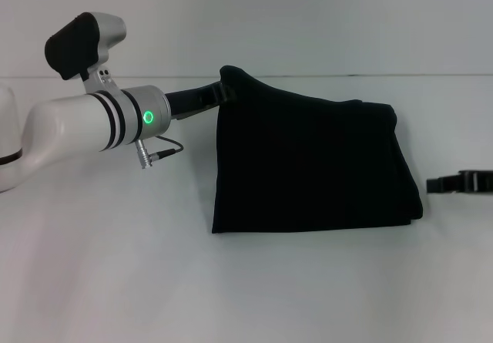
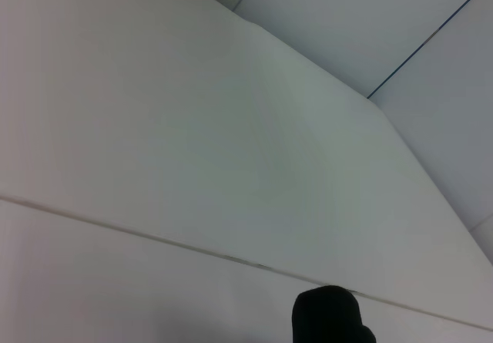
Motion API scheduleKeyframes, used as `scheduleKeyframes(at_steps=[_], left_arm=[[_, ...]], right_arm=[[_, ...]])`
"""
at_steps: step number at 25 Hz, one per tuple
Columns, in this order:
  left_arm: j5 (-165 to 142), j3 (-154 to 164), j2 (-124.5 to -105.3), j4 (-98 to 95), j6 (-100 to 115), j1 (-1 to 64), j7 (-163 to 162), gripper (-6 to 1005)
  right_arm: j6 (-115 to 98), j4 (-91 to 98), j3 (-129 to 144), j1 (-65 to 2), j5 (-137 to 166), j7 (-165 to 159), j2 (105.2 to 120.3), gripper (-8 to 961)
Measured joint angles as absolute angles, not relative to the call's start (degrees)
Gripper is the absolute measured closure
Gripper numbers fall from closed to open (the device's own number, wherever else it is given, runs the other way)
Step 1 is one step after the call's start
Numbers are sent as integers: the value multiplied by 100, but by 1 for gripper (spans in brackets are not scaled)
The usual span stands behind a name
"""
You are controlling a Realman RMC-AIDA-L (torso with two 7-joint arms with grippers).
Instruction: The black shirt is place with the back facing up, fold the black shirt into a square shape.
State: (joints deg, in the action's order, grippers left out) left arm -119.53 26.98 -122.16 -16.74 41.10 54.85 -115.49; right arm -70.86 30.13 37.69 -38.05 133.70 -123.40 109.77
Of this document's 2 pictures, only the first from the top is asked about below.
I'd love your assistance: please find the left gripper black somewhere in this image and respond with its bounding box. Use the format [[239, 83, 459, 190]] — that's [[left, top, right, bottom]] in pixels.
[[163, 81, 237, 121]]

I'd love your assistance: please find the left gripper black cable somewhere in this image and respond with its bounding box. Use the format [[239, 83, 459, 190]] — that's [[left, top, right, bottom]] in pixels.
[[135, 135, 184, 170]]

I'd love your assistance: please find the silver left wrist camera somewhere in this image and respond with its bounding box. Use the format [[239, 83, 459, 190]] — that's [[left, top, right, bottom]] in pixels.
[[44, 11, 127, 97]]

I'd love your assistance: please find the black t-shirt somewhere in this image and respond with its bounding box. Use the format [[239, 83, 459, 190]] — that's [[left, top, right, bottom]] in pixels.
[[211, 65, 424, 235]]

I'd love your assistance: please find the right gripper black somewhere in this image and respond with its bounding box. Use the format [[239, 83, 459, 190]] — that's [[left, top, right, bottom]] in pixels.
[[425, 170, 493, 195]]

